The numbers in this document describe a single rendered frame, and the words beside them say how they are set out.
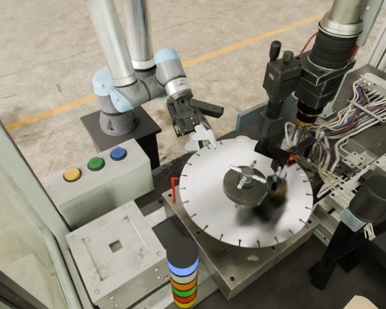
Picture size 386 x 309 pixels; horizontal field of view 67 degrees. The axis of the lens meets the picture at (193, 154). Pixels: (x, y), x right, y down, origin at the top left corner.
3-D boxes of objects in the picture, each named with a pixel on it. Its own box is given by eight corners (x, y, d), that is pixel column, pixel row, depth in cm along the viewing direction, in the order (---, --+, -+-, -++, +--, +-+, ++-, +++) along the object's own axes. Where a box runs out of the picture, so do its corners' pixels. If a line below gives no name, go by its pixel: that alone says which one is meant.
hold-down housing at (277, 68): (263, 142, 66) (284, 62, 51) (252, 129, 69) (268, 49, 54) (283, 135, 69) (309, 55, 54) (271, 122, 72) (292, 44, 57)
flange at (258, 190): (221, 201, 71) (222, 195, 69) (223, 165, 78) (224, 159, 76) (268, 205, 70) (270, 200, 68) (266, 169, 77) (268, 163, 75)
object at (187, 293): (180, 303, 48) (179, 297, 46) (166, 279, 50) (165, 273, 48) (203, 287, 50) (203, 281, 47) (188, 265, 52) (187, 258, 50)
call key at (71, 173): (68, 185, 82) (66, 181, 80) (64, 175, 84) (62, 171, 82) (83, 178, 83) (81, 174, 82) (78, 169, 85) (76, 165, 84)
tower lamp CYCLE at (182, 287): (179, 297, 45) (179, 290, 43) (165, 273, 48) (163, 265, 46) (203, 280, 47) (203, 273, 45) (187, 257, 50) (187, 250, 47)
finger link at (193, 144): (185, 159, 98) (181, 134, 93) (201, 153, 99) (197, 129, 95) (189, 163, 95) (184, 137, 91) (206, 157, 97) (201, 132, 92)
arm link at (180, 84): (185, 86, 97) (190, 74, 89) (190, 98, 96) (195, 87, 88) (163, 91, 94) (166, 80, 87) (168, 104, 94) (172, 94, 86)
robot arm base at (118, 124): (95, 119, 121) (88, 100, 114) (128, 106, 127) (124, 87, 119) (109, 141, 113) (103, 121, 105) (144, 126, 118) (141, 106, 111)
